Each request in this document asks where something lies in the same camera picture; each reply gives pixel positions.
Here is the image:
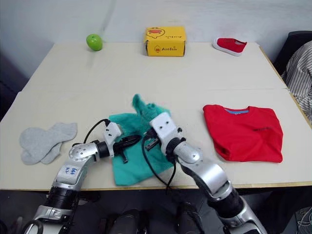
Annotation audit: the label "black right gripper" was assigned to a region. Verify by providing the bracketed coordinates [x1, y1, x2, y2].
[144, 128, 162, 151]

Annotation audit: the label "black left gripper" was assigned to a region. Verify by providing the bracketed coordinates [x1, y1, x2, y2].
[112, 134, 142, 164]

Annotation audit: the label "green shorts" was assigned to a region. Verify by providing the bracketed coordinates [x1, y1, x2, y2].
[108, 94, 176, 186]

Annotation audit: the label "red t-shirt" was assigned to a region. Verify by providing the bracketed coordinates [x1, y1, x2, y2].
[202, 104, 284, 163]

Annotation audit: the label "grey sock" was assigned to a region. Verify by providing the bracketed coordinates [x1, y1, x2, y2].
[19, 122, 78, 165]
[40, 142, 63, 165]

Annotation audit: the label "dark rounded shape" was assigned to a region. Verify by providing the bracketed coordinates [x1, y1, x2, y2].
[113, 209, 147, 234]

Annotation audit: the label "yellow cardboard duck box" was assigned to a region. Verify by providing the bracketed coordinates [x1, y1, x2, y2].
[142, 26, 187, 58]

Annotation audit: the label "green apple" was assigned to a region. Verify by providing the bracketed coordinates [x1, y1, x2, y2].
[86, 33, 103, 52]

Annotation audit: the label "red slip-on shoe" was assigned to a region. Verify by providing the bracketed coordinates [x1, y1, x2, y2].
[211, 37, 248, 57]

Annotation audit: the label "striped grey cloth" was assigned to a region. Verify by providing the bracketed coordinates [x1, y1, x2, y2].
[281, 40, 312, 122]

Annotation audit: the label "black chair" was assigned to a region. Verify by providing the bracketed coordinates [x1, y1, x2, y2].
[273, 31, 312, 74]

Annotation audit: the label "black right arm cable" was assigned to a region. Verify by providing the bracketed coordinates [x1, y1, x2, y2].
[140, 133, 177, 195]

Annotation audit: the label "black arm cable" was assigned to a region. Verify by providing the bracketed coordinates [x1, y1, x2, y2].
[83, 118, 110, 144]
[140, 133, 177, 195]

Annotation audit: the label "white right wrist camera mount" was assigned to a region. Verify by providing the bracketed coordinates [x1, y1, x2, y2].
[149, 112, 183, 147]

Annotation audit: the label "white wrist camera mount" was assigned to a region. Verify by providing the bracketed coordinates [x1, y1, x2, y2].
[101, 121, 122, 156]
[149, 112, 183, 147]

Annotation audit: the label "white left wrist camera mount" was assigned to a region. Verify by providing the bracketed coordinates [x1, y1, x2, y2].
[101, 121, 122, 156]

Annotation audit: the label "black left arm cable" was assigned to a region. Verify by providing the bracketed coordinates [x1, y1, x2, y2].
[83, 118, 110, 144]

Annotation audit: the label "white cable bundle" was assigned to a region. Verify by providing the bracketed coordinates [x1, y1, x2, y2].
[295, 209, 312, 234]

